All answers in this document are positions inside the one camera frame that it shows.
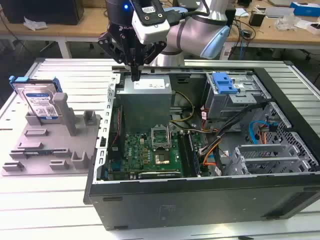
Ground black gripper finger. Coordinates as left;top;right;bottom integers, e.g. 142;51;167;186
96;31;137;82
135;41;168;82

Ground hard disk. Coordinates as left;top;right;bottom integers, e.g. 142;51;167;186
8;75;63;120

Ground blue data wire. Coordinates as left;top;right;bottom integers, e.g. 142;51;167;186
248;120;273;146

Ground orange power wire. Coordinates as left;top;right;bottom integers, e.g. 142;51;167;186
258;124;270;145

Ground grey metal disk bay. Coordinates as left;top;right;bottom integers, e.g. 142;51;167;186
226;143;313;176

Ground wooden desk with black box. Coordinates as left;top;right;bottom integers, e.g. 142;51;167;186
0;6;111;60

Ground grey power supply unit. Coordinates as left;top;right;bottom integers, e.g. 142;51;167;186
115;75;173;127

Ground large black box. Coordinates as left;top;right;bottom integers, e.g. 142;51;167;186
4;0;85;26

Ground blue plastic drive latch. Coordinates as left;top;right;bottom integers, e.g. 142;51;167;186
211;71;238;95

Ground crumpled white plastic bag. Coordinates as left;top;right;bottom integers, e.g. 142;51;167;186
23;16;48;32

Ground grey metal drive cage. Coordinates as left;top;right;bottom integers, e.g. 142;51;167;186
203;72;272;121

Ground thin metal locking lever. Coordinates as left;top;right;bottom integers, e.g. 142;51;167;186
168;122;174;150

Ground white paper sheet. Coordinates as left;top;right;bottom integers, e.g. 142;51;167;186
234;7;251;17

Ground wooden desk with clutter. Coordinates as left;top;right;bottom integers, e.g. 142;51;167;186
224;4;320;61

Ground green motherboard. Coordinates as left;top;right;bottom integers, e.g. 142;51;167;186
106;129;208;180

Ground small black box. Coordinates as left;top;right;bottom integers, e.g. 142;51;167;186
248;11;266;27

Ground grey parts rack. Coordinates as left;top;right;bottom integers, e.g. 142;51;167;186
0;92;103;177

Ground black RAM slot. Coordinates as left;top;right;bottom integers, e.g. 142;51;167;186
177;132;192;177

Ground CPU socket gold pins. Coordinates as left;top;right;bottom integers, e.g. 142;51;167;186
152;147;173;167

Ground installed RAM stick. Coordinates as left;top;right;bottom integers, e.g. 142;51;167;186
187;132;201;175

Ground black graphics card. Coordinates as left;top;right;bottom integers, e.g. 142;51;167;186
137;170;181;180

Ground RAM stick on rack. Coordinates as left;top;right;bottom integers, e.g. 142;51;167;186
22;149;55;155

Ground clear plastic bags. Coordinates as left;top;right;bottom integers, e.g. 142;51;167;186
274;13;310;31

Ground blue cardboard box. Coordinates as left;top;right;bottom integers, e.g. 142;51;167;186
289;1;320;18

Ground black open PC case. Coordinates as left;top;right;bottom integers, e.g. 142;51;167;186
83;66;320;232

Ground white wrist camera black mount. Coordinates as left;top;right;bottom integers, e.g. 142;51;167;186
131;0;171;46

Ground yellow and black wire bundle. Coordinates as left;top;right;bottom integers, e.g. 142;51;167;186
169;90;196;124

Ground metal socket cover frame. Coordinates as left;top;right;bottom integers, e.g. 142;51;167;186
150;124;172;149

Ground black sleeved cable bundle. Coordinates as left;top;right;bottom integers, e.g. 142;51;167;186
199;102;267;156

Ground orange wire bundle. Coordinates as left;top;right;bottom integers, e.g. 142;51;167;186
201;146;221;167

